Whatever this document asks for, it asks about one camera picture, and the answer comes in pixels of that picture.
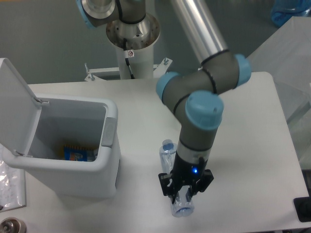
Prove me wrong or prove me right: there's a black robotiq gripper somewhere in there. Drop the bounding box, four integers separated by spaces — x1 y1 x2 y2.
158 153 214 204

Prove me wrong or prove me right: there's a clear blue plastic bottle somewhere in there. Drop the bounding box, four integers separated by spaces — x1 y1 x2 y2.
159 139 194 217

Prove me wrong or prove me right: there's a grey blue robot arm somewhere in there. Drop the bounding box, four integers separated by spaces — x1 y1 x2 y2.
76 0 251 202

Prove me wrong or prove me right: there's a white trash can open lid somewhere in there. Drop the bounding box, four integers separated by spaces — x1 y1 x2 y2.
0 58 121 198

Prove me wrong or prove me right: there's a black device at edge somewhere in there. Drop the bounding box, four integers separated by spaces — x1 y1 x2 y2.
294 197 311 222

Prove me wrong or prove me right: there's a blue orange snack wrapper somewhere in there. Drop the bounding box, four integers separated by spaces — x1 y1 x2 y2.
61 144 99 162

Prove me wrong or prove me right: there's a clear plastic sheet tray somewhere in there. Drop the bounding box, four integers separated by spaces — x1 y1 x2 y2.
0 145 27 212

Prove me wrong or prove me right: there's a round metal knob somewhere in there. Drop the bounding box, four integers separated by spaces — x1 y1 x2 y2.
0 217 27 233

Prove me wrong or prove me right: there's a blue water jug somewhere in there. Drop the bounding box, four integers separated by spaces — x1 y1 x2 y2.
270 0 311 28

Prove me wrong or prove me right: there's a white pedestal base frame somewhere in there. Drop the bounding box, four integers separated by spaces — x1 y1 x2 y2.
84 57 173 82

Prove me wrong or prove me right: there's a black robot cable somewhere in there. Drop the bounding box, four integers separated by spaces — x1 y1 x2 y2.
122 38 136 80

